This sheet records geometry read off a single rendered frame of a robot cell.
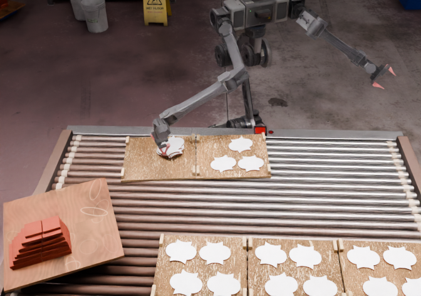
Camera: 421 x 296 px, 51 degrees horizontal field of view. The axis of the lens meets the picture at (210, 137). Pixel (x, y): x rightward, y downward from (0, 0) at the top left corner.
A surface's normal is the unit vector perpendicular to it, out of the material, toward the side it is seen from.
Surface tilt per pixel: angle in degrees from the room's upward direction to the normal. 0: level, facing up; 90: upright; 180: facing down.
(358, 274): 0
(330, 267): 0
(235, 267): 0
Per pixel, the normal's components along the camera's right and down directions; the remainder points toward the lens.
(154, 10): -0.08, 0.48
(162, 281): -0.02, -0.75
